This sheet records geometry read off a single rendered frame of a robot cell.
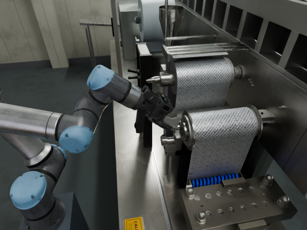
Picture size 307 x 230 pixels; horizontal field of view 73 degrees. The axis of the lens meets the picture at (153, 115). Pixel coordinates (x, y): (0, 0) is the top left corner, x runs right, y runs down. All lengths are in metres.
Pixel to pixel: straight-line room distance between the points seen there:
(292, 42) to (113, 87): 0.59
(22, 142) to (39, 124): 0.30
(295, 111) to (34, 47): 4.37
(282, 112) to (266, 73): 0.16
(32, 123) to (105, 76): 0.22
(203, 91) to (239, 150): 0.28
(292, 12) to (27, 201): 1.06
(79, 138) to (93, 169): 1.78
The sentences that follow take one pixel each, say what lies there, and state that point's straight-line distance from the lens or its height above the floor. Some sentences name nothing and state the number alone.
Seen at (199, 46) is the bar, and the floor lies 1.45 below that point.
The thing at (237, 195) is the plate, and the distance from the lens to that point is 0.92.
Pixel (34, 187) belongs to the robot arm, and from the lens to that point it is 0.87.
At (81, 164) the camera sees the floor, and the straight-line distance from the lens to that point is 2.40.
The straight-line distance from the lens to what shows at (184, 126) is 0.75.
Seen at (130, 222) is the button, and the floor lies 0.92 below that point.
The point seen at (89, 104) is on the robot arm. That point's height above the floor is 1.42.
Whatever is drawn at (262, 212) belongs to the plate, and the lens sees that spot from 0.92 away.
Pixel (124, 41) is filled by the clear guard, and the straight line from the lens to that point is 1.60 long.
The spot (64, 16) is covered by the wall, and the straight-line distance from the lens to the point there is 4.37.
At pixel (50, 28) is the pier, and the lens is 4.32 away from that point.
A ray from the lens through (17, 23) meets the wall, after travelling 4.59.
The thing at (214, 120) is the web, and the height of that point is 1.31.
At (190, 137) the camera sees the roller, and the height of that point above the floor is 1.27.
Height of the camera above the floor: 1.77
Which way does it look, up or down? 38 degrees down
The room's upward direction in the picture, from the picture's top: straight up
